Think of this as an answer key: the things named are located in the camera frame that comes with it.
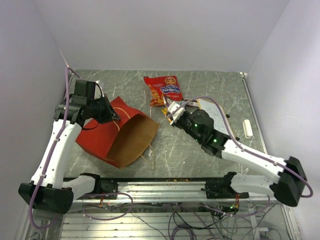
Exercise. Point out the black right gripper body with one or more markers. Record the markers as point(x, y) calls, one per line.
point(185, 123)

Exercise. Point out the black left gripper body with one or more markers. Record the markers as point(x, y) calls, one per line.
point(101, 109)

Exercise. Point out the purple brown M&M's packet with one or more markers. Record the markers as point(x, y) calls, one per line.
point(190, 103)

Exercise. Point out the yellow M&M's packet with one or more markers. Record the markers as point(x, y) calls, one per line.
point(165, 113)

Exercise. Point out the white grey snack wrapper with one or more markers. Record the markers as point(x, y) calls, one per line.
point(167, 101)

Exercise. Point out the red paper bag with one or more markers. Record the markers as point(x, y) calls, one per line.
point(119, 142)

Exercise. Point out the red candy bag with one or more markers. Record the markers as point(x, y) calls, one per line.
point(163, 86)

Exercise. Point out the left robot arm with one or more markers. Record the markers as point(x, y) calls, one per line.
point(47, 190)

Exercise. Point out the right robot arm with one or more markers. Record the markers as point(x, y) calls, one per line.
point(285, 179)

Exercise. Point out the yellow-framed small whiteboard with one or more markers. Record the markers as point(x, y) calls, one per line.
point(221, 122)

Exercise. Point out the white whiteboard eraser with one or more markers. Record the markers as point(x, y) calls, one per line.
point(247, 128)

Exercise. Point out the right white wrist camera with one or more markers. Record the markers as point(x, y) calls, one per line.
point(174, 112)

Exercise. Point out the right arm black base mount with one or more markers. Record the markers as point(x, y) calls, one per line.
point(220, 187)

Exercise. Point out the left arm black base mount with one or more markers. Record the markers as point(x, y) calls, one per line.
point(106, 186)

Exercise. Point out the aluminium frame rail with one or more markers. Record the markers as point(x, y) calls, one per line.
point(162, 189)

